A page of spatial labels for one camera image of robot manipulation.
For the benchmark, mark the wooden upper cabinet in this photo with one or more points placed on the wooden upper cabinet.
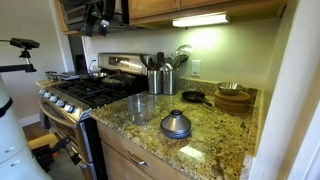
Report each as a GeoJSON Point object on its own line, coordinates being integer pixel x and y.
{"type": "Point", "coordinates": [142, 12]}

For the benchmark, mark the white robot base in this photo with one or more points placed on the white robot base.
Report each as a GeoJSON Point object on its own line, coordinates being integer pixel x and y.
{"type": "Point", "coordinates": [16, 159]}

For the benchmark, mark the clear plastic chopper bowl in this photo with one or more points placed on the clear plastic chopper bowl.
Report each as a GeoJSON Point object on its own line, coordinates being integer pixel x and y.
{"type": "Point", "coordinates": [140, 108]}

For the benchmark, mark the wooden drawer with handle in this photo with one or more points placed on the wooden drawer with handle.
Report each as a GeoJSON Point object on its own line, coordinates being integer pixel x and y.
{"type": "Point", "coordinates": [125, 160]}

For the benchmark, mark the stacked wooden plates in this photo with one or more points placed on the stacked wooden plates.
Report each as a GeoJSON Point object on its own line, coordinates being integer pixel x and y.
{"type": "Point", "coordinates": [236, 103]}

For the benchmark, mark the under cabinet light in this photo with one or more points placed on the under cabinet light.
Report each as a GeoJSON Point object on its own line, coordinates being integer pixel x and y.
{"type": "Point", "coordinates": [202, 20]}

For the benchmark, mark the black camera on stand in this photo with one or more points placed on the black camera on stand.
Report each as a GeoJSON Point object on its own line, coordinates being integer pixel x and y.
{"type": "Point", "coordinates": [26, 46]}

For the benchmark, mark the stainless steel gas stove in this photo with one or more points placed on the stainless steel gas stove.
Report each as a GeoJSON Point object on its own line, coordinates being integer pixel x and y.
{"type": "Point", "coordinates": [68, 105]}

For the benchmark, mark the white wall outlet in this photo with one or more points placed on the white wall outlet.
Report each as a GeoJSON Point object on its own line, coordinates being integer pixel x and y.
{"type": "Point", "coordinates": [195, 67]}

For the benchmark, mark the perforated steel utensil holder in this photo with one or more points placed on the perforated steel utensil holder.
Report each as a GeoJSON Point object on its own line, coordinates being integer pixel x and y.
{"type": "Point", "coordinates": [155, 82]}

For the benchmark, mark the small steel pan on stove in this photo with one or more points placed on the small steel pan on stove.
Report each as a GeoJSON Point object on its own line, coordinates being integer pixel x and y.
{"type": "Point", "coordinates": [97, 75]}

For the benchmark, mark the stainless steel mixing bowl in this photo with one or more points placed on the stainless steel mixing bowl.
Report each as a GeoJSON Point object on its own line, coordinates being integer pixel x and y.
{"type": "Point", "coordinates": [228, 88]}

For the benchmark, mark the small black frying pan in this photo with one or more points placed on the small black frying pan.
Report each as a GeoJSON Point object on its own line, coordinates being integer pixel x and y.
{"type": "Point", "coordinates": [195, 97]}

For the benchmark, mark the kitchen utensils bunch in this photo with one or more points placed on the kitchen utensils bunch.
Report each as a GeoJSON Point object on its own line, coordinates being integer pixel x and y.
{"type": "Point", "coordinates": [169, 62]}

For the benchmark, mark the silver conical chopper lid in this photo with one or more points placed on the silver conical chopper lid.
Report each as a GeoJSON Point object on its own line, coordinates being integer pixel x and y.
{"type": "Point", "coordinates": [176, 125]}

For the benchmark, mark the steel pan with glass lid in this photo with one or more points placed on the steel pan with glass lid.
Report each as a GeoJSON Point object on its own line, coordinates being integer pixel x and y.
{"type": "Point", "coordinates": [118, 80]}

